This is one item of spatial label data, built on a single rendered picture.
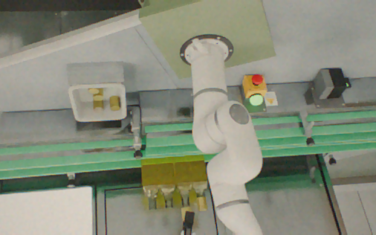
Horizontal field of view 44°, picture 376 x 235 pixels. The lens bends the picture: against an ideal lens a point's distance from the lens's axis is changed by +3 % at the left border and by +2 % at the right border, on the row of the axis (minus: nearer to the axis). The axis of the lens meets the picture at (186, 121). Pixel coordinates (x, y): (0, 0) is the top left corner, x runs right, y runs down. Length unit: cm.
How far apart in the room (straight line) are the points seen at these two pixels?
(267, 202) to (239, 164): 81
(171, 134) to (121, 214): 37
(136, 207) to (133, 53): 60
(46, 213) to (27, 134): 30
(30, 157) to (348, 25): 114
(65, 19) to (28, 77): 73
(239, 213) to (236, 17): 51
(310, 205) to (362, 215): 352
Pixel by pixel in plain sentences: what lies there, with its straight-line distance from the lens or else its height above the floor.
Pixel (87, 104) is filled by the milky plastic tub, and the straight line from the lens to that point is 165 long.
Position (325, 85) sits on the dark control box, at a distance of 169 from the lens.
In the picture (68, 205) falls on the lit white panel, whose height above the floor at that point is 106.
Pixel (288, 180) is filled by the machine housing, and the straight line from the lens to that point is 192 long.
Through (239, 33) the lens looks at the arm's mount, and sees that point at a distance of 129.
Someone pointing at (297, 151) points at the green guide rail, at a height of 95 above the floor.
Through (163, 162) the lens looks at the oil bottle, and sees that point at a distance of 165.
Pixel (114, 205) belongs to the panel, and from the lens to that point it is 176.
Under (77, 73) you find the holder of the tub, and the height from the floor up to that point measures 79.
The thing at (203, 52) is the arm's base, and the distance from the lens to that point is 127.
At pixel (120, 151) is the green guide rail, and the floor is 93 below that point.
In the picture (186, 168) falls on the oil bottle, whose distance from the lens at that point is 164.
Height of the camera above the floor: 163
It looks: 28 degrees down
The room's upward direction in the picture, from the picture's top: 172 degrees clockwise
